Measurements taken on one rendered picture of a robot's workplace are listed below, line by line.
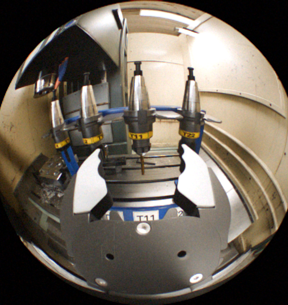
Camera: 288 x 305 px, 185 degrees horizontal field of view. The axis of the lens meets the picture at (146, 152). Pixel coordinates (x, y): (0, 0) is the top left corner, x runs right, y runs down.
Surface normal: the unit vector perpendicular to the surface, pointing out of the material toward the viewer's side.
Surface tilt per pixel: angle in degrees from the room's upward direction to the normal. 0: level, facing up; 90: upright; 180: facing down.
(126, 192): 0
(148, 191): 0
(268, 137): 90
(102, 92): 90
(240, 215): 24
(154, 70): 90
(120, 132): 90
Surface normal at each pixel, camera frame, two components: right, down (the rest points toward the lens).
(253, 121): -1.00, 0.05
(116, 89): 0.06, 0.51
